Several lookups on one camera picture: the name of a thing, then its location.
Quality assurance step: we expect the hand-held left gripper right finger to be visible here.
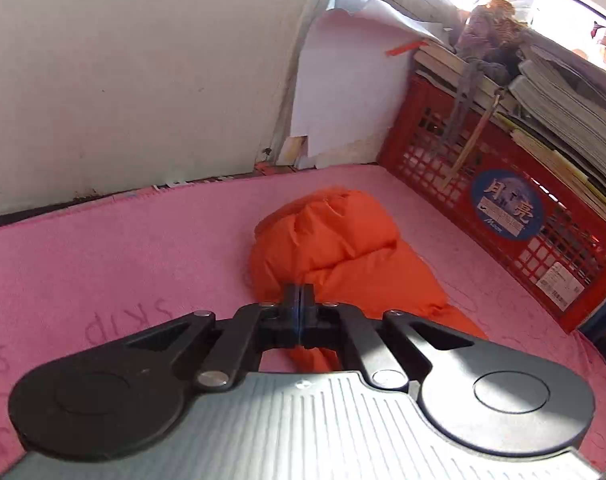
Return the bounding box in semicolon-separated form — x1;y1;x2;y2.
301;285;495;392

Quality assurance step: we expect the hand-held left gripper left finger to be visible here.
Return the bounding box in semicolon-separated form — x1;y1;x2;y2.
97;285;302;394

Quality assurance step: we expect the orange puffer jacket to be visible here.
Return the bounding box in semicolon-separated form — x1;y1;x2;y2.
247;187;489;373

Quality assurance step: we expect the pink blanket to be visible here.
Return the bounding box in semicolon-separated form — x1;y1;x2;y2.
0;162;606;476

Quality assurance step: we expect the red plastic crate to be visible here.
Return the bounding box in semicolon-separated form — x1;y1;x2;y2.
377;71;606;335

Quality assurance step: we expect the white paper sheet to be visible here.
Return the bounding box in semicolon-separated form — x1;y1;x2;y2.
289;0;454;168

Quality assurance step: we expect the stack of magazines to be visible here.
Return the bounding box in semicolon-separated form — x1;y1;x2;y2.
413;25;606;221

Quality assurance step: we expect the grey brown cord bundle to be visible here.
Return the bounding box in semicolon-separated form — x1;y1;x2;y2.
440;0;534;188

